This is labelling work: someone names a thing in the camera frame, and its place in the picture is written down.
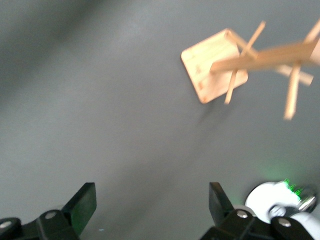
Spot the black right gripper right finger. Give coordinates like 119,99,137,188
199,181,314,240

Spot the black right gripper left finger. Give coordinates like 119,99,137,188
0,182,98,240

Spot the wooden mug tree stand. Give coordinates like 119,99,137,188
180,18,320,121

